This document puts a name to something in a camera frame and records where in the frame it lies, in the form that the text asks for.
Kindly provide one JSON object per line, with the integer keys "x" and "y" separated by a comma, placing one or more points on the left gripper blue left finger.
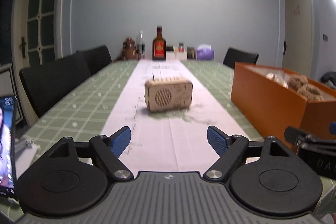
{"x": 119, "y": 141}

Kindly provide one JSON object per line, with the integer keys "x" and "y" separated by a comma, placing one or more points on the clear plastic water bottle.
{"x": 140, "y": 45}

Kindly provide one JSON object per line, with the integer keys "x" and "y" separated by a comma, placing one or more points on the brown liquor bottle red label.
{"x": 159, "y": 46}

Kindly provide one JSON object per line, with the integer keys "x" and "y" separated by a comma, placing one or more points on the small red label jar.
{"x": 181, "y": 47}

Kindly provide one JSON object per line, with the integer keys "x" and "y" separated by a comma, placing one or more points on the purple tissue pack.
{"x": 204, "y": 52}

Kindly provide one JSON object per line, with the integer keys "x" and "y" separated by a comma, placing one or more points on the black chair near left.
{"x": 47, "y": 84}

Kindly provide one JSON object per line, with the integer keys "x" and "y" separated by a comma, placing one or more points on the white box on table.
{"x": 173, "y": 55}

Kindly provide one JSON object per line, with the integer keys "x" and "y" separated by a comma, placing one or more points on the dark glass jar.
{"x": 190, "y": 52}

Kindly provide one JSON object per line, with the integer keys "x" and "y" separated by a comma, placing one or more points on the black chair right side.
{"x": 234, "y": 56}

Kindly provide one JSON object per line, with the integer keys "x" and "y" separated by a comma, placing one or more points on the beige door right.
{"x": 298, "y": 42}

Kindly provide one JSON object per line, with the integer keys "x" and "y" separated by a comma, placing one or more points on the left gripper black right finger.
{"x": 218, "y": 140}

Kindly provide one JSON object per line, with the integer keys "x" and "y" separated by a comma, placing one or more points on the black chair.
{"x": 47, "y": 84}
{"x": 234, "y": 56}
{"x": 96, "y": 58}

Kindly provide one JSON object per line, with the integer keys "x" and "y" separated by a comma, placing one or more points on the black chair far left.
{"x": 96, "y": 58}

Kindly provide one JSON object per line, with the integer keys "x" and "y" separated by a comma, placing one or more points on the brown bear figurine jar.
{"x": 129, "y": 50}

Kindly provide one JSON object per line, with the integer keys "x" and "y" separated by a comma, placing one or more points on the orange storage box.
{"x": 271, "y": 108}

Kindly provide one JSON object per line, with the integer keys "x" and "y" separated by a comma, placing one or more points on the brown plush braided toy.
{"x": 300, "y": 84}

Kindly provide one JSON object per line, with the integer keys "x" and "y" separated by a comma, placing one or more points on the white deer table runner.
{"x": 171, "y": 141}

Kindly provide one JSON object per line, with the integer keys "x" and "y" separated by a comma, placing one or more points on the wooden radio box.
{"x": 170, "y": 93}

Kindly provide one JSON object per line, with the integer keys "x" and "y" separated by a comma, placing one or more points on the white gauze ribbon bundle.
{"x": 278, "y": 76}

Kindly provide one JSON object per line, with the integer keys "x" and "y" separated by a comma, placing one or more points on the smartphone with lit screen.
{"x": 8, "y": 173}

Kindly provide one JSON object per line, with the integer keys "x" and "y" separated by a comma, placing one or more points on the glass panel door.
{"x": 34, "y": 38}

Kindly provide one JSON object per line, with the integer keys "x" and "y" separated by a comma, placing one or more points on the green grid tablecloth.
{"x": 154, "y": 196}

